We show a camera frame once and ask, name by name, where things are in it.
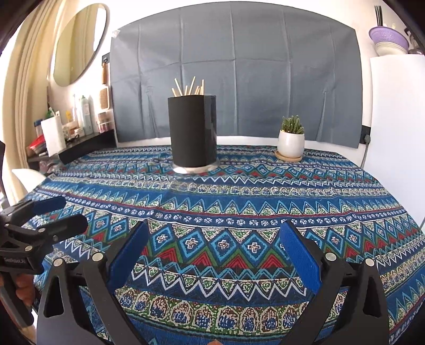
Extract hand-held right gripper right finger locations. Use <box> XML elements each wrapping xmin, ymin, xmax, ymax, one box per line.
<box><xmin>279</xmin><ymin>221</ymin><xmax>390</xmax><ymax>345</ymax></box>

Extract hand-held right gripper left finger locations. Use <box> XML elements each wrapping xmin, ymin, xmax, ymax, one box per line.
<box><xmin>36</xmin><ymin>221</ymin><xmax>149</xmax><ymax>345</ymax></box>

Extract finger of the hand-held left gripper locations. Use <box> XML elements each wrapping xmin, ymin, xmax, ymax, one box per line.
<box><xmin>0</xmin><ymin>196</ymin><xmax>67</xmax><ymax>222</ymax></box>
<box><xmin>5</xmin><ymin>214</ymin><xmax>88</xmax><ymax>253</ymax></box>

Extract black cylindrical utensil holder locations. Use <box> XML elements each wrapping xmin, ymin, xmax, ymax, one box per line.
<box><xmin>167</xmin><ymin>95</ymin><xmax>218</xmax><ymax>175</ymax></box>

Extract bunch of bamboo chopsticks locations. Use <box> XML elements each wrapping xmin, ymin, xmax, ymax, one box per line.
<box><xmin>171</xmin><ymin>77</ymin><xmax>205</xmax><ymax>97</ymax></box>

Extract black kitchen utensils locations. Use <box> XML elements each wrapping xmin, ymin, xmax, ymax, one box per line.
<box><xmin>373</xmin><ymin>5</ymin><xmax>386</xmax><ymax>28</ymax></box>

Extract person's left hand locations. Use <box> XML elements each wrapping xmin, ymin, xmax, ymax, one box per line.
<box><xmin>15</xmin><ymin>270</ymin><xmax>36</xmax><ymax>307</ymax></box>

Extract white chair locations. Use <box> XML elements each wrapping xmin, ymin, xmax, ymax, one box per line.
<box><xmin>11</xmin><ymin>169</ymin><xmax>47</xmax><ymax>200</ymax></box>

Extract red packet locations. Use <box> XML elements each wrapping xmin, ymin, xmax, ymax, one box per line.
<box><xmin>29</xmin><ymin>136</ymin><xmax>46</xmax><ymax>154</ymax></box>

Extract white paper bag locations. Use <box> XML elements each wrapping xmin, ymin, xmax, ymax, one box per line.
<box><xmin>40</xmin><ymin>115</ymin><xmax>67</xmax><ymax>156</ymax></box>

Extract black side shelf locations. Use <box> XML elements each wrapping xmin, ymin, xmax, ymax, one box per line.
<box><xmin>27</xmin><ymin>131</ymin><xmax>117</xmax><ymax>165</ymax></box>

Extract blue patterned tablecloth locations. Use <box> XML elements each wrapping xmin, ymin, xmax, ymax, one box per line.
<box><xmin>20</xmin><ymin>144</ymin><xmax>424</xmax><ymax>345</ymax></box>

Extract pale green spray bottle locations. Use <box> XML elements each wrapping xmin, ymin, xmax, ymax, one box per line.
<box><xmin>80</xmin><ymin>96</ymin><xmax>94</xmax><ymax>135</ymax></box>

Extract round wooden coaster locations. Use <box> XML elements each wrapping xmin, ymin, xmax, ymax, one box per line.
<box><xmin>274</xmin><ymin>150</ymin><xmax>303</xmax><ymax>163</ymax></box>

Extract glass jar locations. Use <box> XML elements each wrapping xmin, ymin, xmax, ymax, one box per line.
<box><xmin>97</xmin><ymin>112</ymin><xmax>113</xmax><ymax>132</ymax></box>

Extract cream curtain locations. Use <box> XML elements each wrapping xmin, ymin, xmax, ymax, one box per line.
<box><xmin>0</xmin><ymin>0</ymin><xmax>67</xmax><ymax>200</ymax></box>

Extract white ceramic plant pot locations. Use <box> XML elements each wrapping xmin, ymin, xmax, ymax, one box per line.
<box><xmin>277</xmin><ymin>129</ymin><xmax>305</xmax><ymax>157</ymax></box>

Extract green succulent plant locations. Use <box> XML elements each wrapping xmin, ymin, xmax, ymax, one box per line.
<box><xmin>280</xmin><ymin>115</ymin><xmax>305</xmax><ymax>135</ymax></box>

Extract white refrigerator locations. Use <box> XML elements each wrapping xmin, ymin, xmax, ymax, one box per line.
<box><xmin>360</xmin><ymin>53</ymin><xmax>425</xmax><ymax>229</ymax></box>

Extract grey backdrop cloth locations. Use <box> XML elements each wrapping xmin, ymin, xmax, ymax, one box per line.
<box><xmin>109</xmin><ymin>0</ymin><xmax>363</xmax><ymax>149</ymax></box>

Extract white bowl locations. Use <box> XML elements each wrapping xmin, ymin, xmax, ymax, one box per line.
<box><xmin>375</xmin><ymin>43</ymin><xmax>409</xmax><ymax>57</ymax></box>

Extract purple plastic colander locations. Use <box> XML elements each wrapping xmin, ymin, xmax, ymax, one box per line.
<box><xmin>368</xmin><ymin>27</ymin><xmax>410</xmax><ymax>50</ymax></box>

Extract grey power cable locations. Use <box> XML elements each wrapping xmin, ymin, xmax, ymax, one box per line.
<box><xmin>360</xmin><ymin>139</ymin><xmax>371</xmax><ymax>168</ymax></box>

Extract round wall mirror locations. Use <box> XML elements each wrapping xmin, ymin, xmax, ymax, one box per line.
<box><xmin>52</xmin><ymin>3</ymin><xmax>110</xmax><ymax>87</ymax></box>

